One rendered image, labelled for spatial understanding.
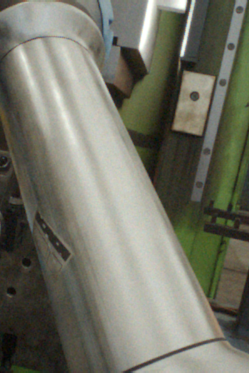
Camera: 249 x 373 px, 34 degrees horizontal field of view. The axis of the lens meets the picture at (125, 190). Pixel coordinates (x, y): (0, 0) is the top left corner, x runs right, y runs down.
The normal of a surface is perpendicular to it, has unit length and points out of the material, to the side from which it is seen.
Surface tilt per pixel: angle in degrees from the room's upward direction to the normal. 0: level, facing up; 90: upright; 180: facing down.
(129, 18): 90
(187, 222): 90
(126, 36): 90
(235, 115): 90
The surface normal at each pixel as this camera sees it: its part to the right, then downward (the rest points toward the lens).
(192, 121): -0.11, 0.13
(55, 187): -0.47, -0.30
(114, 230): 0.10, -0.55
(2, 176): -0.04, -0.36
